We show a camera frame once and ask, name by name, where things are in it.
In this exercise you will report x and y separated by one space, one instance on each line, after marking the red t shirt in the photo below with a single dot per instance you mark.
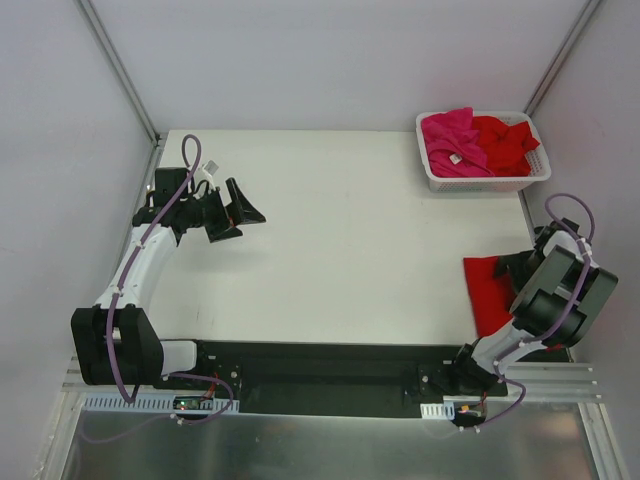
491 294
505 145

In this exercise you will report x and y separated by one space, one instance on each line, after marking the right aluminium frame post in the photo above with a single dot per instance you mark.
578 29

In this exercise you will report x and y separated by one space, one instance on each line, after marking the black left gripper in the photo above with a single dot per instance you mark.
218 212

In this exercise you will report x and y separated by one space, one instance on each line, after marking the aluminium frame post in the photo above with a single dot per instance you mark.
97 28
578 29

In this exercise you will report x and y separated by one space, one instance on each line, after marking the white cable duct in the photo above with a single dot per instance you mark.
437 411
161 404

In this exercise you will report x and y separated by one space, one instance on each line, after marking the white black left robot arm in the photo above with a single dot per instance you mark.
114 339

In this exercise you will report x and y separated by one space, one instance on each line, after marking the left white cable duct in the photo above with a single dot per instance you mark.
161 404

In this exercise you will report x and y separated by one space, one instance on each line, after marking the white perforated plastic basket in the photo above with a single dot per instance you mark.
537 159

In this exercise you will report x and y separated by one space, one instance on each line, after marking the pink t shirt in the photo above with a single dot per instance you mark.
452 145

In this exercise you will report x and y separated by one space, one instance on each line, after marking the left aluminium frame post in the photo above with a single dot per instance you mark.
97 28

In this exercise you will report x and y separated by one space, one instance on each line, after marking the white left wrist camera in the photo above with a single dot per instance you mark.
208 171

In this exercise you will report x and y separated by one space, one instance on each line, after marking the right white cable duct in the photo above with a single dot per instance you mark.
437 411

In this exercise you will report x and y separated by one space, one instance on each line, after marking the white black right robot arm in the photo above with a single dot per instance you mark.
544 298

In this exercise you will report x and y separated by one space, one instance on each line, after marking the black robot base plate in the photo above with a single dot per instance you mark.
378 381

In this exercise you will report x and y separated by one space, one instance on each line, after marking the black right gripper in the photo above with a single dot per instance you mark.
513 267

